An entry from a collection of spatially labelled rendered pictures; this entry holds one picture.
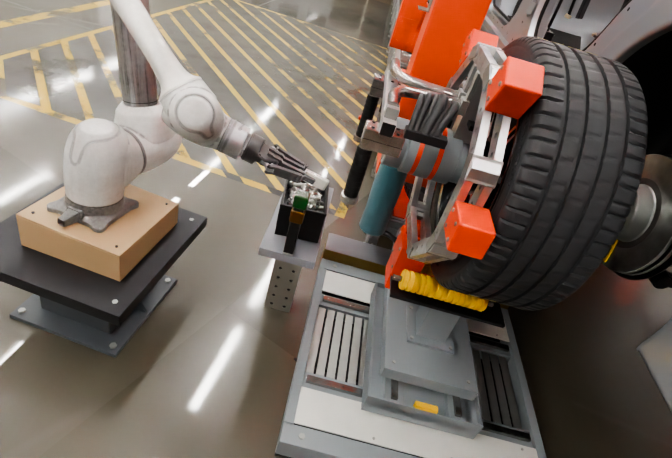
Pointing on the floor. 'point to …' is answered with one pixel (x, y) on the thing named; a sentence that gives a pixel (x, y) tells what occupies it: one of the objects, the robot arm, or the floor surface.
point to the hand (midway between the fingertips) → (315, 179)
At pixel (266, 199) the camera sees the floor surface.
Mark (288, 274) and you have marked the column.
